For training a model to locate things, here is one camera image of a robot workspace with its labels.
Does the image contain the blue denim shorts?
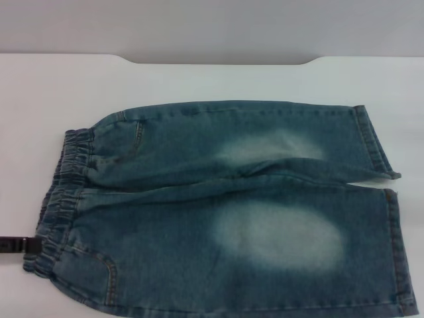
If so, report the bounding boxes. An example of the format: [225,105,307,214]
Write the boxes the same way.
[22,104,419,318]

